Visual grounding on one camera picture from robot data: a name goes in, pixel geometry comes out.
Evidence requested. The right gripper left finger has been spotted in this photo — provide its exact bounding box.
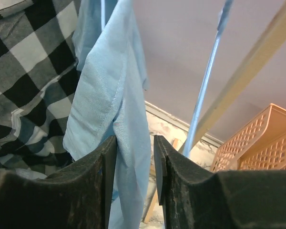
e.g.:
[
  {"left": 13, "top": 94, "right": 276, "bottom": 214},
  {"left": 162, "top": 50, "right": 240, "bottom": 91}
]
[{"left": 0, "top": 136, "right": 117, "bottom": 229}]

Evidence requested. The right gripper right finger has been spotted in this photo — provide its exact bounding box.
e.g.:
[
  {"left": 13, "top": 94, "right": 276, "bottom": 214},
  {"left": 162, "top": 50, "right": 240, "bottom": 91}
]
[{"left": 153, "top": 135, "right": 286, "bottom": 229}]

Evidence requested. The blue wire hanger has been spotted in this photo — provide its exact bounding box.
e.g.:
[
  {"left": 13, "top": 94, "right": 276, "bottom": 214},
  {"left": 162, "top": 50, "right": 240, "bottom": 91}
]
[{"left": 182, "top": 0, "right": 234, "bottom": 158}]

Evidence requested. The light blue shirt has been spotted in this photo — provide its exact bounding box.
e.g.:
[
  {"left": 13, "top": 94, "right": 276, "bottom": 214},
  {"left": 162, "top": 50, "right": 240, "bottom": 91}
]
[{"left": 63, "top": 0, "right": 151, "bottom": 229}]

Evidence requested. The grey plaid shirt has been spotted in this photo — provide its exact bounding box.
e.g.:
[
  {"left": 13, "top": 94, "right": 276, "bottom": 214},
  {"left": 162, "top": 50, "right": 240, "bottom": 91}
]
[{"left": 0, "top": 0, "right": 80, "bottom": 179}]

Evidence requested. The orange file organizer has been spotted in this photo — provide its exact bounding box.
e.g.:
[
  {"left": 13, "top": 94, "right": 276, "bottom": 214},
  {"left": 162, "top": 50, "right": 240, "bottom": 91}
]
[{"left": 210, "top": 104, "right": 286, "bottom": 173}]

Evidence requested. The wooden clothes rack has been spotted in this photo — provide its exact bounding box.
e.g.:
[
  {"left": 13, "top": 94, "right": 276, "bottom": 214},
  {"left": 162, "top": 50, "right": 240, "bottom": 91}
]
[{"left": 143, "top": 0, "right": 286, "bottom": 224}]

